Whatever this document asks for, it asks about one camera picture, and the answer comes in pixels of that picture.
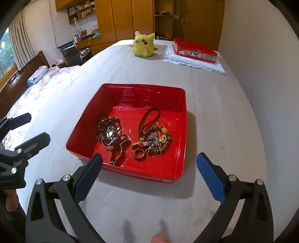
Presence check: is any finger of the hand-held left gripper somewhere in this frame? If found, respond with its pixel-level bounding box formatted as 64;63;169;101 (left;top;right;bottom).
0;113;32;141
0;132;51;174

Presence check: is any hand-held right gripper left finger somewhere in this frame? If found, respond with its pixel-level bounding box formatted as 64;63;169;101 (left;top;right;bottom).
25;153;103;243

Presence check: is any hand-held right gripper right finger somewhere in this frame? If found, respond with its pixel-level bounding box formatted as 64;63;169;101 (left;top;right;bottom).
196;152;274;243

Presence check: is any silver bangle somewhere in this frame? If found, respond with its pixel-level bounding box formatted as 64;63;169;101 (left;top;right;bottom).
101;130;122;148

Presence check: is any brown ring bangle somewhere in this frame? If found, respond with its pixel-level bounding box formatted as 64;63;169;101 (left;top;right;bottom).
133;148;146;160

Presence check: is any black cord bead necklace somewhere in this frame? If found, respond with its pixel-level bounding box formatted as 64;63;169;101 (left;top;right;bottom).
95;113;122;143

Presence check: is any colourful bead bracelet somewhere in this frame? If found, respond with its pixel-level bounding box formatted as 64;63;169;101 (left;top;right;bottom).
142;126;173;157

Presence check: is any black cord gold charm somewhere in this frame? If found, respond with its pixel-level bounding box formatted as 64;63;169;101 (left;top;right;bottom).
131;108;161;150

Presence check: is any silver chain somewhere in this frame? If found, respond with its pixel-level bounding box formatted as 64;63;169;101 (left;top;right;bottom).
147;132;164;155

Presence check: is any red tin box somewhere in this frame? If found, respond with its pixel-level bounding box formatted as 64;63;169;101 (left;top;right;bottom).
66;83;188;184

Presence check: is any person's left hand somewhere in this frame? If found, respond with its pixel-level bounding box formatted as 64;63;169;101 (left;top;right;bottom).
5;189;19;213

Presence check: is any person's right hand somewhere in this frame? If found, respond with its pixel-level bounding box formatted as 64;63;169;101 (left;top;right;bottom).
151;234;170;243

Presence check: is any floral blanket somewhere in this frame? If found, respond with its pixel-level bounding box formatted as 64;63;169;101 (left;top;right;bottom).
0;65;81;150

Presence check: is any blue white cloth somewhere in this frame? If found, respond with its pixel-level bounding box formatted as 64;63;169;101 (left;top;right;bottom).
27;66;48;85

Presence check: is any wooden headboard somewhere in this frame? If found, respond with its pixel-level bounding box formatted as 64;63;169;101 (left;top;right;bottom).
0;50;50;99

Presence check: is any window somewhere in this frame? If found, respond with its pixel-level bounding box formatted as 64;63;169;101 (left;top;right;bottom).
0;26;18;77

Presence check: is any beige curtain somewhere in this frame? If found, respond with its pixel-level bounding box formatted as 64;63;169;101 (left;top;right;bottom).
9;14;35;70

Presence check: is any black office chair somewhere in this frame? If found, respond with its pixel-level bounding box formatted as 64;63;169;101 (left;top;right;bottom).
58;41;91;67

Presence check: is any wooden desk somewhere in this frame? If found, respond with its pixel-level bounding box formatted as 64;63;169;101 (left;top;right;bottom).
76;35;103;55

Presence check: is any white towel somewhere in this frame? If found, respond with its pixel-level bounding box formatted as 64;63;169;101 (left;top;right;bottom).
163;44;226;75

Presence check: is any red printed box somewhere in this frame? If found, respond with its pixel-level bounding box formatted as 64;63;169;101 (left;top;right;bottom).
172;37;218;64

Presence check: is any yellow plush toy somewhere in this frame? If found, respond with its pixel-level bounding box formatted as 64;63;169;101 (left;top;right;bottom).
130;29;157;58

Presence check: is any wooden wardrobe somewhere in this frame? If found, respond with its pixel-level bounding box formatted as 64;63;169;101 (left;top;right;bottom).
95;0;225;50

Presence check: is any wooden wall shelf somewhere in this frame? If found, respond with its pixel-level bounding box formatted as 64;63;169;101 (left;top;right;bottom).
56;0;96;24

